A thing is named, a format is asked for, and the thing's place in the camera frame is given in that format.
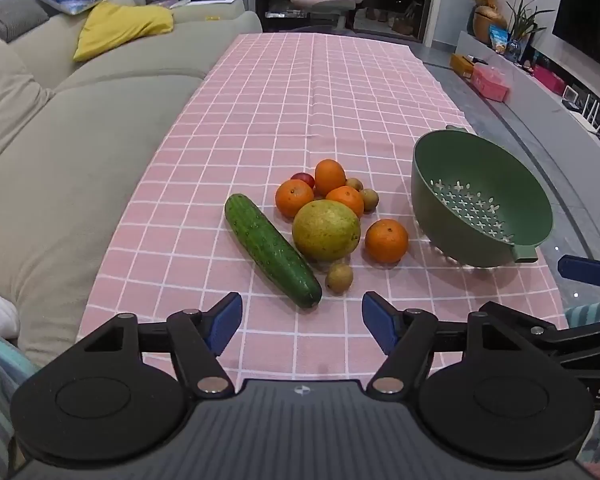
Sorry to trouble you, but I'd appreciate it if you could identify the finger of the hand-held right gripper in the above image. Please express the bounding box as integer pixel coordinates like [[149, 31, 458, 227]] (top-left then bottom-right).
[[557, 254, 600, 289], [480, 301, 600, 377]]

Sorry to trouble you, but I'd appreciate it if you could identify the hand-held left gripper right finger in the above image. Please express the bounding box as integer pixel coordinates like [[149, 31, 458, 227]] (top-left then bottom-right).
[[361, 291, 526, 396]]

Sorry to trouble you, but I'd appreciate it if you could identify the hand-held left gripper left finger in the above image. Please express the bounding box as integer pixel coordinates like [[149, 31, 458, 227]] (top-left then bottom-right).
[[77, 291, 244, 398]]

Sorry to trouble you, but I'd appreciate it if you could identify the orange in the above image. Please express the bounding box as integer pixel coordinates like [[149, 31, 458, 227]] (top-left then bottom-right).
[[275, 179, 315, 219], [364, 218, 410, 264], [325, 185, 365, 217], [314, 158, 348, 197]]

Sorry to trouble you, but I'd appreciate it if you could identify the green cucumber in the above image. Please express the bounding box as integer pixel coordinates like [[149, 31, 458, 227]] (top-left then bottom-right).
[[224, 193, 323, 309]]

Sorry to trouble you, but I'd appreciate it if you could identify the yellow-green citrus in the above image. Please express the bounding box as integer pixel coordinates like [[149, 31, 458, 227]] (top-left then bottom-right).
[[292, 199, 362, 263]]

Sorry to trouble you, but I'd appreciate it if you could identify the green colander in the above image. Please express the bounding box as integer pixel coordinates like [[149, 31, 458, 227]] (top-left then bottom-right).
[[410, 125, 554, 267]]

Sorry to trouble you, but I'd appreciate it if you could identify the striped teal clothing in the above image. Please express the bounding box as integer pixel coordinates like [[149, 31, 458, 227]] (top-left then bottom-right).
[[0, 324, 37, 480], [564, 299, 600, 329]]

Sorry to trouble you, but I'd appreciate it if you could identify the white router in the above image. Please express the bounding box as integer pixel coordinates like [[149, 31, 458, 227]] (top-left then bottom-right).
[[575, 95, 600, 133]]

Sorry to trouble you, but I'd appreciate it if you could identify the white low cabinet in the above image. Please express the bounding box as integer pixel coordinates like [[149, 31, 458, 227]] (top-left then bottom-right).
[[455, 30, 600, 161]]

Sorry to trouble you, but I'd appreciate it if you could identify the magenta box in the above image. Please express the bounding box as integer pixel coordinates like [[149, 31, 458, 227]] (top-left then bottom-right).
[[532, 62, 566, 96]]

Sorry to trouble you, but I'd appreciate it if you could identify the pink box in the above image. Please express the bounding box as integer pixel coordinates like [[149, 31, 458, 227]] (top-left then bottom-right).
[[472, 65, 511, 103]]

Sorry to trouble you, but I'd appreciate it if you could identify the beige sofa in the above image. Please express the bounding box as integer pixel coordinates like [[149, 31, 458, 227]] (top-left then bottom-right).
[[0, 0, 264, 368]]

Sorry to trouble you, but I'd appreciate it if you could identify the pink checked tablecloth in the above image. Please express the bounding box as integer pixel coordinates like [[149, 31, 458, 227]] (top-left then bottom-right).
[[76, 33, 568, 382]]

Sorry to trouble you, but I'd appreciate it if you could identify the orange box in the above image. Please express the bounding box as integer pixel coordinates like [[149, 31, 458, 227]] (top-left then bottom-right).
[[449, 53, 488, 78]]

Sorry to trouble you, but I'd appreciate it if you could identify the blue snack bag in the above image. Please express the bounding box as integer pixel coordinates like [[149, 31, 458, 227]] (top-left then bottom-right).
[[489, 25, 510, 54]]

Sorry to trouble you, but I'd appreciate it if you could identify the potted green plant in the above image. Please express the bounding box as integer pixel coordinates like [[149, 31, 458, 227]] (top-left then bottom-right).
[[505, 0, 556, 63]]

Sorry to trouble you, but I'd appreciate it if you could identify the brown vase with dried flowers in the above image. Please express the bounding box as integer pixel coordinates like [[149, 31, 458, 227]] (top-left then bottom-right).
[[467, 0, 508, 38]]

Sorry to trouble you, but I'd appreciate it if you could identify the yellow pillow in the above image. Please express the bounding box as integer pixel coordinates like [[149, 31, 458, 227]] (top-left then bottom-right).
[[73, 1, 175, 63]]

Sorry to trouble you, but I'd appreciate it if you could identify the beige cushion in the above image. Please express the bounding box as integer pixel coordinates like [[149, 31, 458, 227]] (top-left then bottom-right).
[[0, 37, 56, 178]]

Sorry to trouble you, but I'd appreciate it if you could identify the grey checked cushion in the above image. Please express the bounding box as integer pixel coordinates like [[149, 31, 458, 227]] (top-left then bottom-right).
[[0, 4, 51, 46]]

